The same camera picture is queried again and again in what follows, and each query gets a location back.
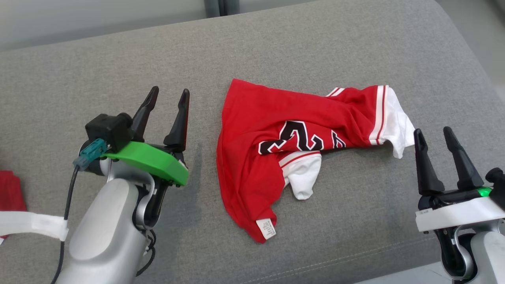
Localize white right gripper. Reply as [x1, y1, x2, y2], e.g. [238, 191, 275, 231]
[413, 126, 505, 233]

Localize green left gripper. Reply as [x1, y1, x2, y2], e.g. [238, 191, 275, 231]
[103, 86, 191, 206]

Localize red t-shirt white sleeves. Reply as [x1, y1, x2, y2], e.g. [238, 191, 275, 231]
[216, 78, 416, 244]

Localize red basketball jersey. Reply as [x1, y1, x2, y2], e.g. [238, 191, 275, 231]
[0, 170, 27, 239]

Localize black cable teal plug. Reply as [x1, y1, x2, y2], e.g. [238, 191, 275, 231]
[50, 139, 108, 284]

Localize grey partition post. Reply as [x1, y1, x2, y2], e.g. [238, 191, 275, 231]
[204, 0, 221, 19]
[219, 0, 241, 16]

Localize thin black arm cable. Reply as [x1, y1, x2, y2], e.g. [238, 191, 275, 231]
[136, 229, 157, 277]

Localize white tape cable tag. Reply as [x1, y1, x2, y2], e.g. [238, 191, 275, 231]
[0, 211, 69, 242]

